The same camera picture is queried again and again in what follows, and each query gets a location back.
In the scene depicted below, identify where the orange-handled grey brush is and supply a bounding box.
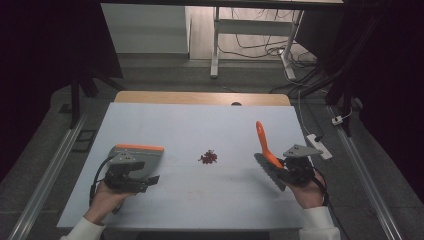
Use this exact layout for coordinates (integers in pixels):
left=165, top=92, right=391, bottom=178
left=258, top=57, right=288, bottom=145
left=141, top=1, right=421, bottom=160
left=253, top=120, right=288, bottom=193

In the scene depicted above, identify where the person's left hand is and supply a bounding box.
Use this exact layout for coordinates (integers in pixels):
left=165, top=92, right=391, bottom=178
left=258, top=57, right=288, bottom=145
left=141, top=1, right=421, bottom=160
left=86, top=181, right=135, bottom=225

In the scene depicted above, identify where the aluminium floor rail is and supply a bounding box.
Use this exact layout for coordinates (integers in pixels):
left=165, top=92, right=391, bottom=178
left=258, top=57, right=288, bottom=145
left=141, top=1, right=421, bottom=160
left=7, top=112, right=89, bottom=240
left=327, top=105, right=403, bottom=240

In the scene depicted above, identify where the person's right hand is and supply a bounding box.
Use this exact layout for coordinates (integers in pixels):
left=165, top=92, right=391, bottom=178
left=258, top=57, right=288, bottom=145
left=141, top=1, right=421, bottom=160
left=286, top=172, right=327, bottom=210

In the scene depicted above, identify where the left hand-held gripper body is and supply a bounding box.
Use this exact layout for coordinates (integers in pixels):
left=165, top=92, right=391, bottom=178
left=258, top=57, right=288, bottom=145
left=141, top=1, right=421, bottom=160
left=103, top=152, right=150, bottom=195

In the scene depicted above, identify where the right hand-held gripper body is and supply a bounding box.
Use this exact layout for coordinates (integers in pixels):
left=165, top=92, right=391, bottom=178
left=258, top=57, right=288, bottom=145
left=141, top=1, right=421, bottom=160
left=282, top=143, right=324, bottom=186

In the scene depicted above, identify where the white cabinet panel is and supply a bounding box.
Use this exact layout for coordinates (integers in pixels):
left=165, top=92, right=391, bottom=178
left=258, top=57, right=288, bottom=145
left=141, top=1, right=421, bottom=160
left=100, top=3, right=192, bottom=55

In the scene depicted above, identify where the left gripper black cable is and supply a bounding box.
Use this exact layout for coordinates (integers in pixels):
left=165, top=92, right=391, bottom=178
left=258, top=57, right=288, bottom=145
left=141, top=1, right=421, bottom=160
left=88, top=155, right=115, bottom=207

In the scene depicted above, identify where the white table mat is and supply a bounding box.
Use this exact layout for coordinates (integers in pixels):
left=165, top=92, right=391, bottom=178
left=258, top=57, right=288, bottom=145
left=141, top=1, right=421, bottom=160
left=56, top=101, right=336, bottom=230

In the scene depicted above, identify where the tangle of black floor cables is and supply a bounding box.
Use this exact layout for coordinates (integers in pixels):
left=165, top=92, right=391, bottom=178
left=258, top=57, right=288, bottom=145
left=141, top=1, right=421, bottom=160
left=218, top=7, right=318, bottom=69

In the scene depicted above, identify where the black metal stand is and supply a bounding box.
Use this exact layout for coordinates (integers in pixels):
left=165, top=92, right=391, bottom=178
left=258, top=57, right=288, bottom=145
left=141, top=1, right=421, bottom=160
left=67, top=66, right=127, bottom=130

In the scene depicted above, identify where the grey dustpan with orange edge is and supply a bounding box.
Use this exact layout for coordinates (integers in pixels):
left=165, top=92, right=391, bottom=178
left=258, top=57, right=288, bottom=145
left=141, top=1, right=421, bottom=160
left=108, top=143, right=165, bottom=182

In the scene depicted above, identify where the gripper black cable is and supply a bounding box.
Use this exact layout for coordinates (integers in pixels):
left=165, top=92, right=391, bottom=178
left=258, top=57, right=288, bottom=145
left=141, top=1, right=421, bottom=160
left=88, top=155, right=115, bottom=207
left=311, top=165, right=351, bottom=240

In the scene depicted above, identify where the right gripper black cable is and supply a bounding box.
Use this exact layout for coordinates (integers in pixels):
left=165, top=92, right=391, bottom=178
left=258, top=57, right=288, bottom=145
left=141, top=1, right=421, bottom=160
left=311, top=165, right=351, bottom=240

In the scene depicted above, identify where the black curtain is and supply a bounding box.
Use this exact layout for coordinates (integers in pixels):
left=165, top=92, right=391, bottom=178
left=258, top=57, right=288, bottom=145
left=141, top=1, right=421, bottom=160
left=0, top=0, right=125, bottom=184
left=319, top=0, right=424, bottom=196

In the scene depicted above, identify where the white metal desk frame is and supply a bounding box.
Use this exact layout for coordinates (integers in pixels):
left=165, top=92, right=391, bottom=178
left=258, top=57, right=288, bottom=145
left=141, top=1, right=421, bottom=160
left=209, top=6, right=305, bottom=81

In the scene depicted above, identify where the black floor plate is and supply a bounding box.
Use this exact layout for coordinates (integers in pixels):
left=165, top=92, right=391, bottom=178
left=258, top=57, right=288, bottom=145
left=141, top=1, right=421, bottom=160
left=71, top=129, right=98, bottom=153

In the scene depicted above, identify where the pile of red beans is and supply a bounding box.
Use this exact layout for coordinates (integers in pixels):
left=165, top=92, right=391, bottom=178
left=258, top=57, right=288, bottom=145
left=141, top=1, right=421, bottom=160
left=198, top=149, right=219, bottom=165

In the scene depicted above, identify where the white power strip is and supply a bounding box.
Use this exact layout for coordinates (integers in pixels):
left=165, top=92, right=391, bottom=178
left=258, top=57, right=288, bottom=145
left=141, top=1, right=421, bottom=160
left=306, top=133, right=334, bottom=161

